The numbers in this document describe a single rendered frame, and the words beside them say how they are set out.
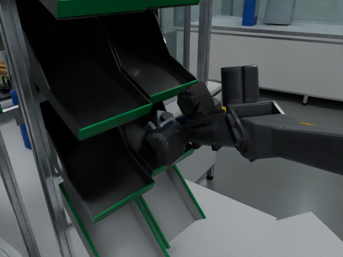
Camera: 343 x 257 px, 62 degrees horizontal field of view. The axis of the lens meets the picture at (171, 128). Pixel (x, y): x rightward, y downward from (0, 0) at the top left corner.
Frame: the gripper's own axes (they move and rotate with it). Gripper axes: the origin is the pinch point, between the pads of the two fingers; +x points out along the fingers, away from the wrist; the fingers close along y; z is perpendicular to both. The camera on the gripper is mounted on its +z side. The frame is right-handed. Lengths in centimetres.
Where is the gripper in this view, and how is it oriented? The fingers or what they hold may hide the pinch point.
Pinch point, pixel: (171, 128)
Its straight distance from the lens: 55.8
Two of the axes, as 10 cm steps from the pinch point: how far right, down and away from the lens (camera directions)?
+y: -6.1, 3.9, -6.9
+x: -7.6, -0.2, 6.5
